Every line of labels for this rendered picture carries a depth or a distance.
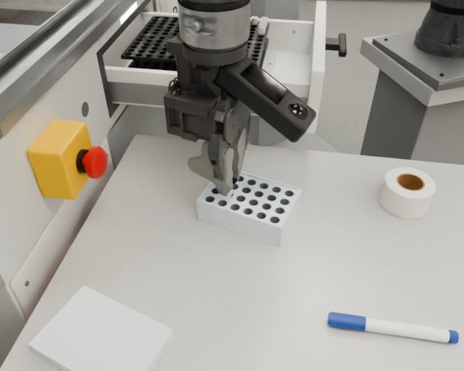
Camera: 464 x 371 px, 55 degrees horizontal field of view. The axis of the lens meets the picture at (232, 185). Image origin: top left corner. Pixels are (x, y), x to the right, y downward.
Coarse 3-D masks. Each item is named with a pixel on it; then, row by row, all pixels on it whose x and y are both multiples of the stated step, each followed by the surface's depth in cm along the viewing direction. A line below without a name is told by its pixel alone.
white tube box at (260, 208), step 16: (240, 176) 66; (256, 176) 65; (208, 192) 63; (240, 192) 63; (256, 192) 63; (272, 192) 63; (288, 192) 64; (208, 208) 61; (224, 208) 60; (240, 208) 60; (256, 208) 60; (272, 208) 60; (288, 208) 60; (224, 224) 62; (240, 224) 60; (256, 224) 59; (272, 224) 58; (288, 224) 61; (272, 240) 59
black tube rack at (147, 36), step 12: (156, 24) 82; (168, 24) 82; (144, 36) 78; (156, 36) 78; (168, 36) 78; (252, 36) 79; (132, 48) 75; (144, 48) 75; (156, 48) 75; (264, 48) 81; (144, 60) 72; (156, 60) 72; (168, 60) 71
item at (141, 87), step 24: (144, 24) 89; (288, 24) 85; (312, 24) 84; (120, 48) 80; (288, 48) 88; (120, 72) 70; (144, 72) 69; (168, 72) 69; (288, 72) 82; (120, 96) 72; (144, 96) 72
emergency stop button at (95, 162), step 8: (88, 152) 53; (96, 152) 54; (104, 152) 55; (88, 160) 53; (96, 160) 53; (104, 160) 55; (88, 168) 53; (96, 168) 54; (104, 168) 55; (88, 176) 54; (96, 176) 54
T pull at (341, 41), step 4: (340, 36) 75; (344, 36) 75; (328, 40) 74; (332, 40) 74; (336, 40) 74; (340, 40) 74; (344, 40) 74; (328, 44) 73; (332, 44) 73; (336, 44) 73; (340, 44) 73; (344, 44) 72; (328, 48) 73; (332, 48) 73; (336, 48) 73; (340, 48) 71; (344, 48) 71; (340, 52) 71; (344, 52) 71; (340, 56) 72; (344, 56) 71
